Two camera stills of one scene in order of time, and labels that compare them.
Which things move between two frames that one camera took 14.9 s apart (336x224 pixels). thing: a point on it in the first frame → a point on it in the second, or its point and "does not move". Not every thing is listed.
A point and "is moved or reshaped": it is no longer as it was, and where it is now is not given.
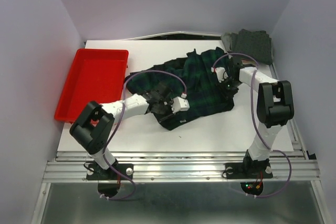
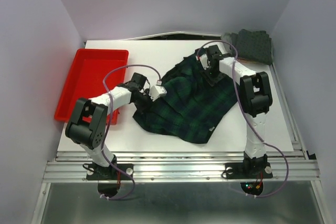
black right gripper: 226,93 → 211,80
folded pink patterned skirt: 248,61 does not move
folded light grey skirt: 230,41 does not move
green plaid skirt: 191,76 is moved or reshaped
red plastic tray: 95,75 does not move
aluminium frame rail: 153,166 does not move
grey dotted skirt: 256,44 does not move
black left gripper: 168,101 → 146,92
